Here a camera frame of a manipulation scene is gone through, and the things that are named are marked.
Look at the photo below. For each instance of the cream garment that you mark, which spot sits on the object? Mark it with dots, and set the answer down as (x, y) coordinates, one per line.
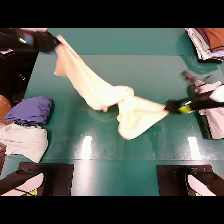
(100, 90)

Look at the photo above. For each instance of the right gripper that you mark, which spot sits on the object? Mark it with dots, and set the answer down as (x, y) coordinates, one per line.
(176, 106)

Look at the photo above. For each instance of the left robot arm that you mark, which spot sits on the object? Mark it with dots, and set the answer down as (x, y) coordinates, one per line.
(13, 39)

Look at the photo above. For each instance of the brown garment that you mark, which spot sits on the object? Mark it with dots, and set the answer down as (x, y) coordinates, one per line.
(4, 108)
(215, 36)

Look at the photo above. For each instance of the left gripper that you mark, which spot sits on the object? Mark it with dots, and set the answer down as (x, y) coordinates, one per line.
(46, 41)

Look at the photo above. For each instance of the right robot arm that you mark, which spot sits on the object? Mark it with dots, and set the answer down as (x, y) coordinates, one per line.
(207, 100)

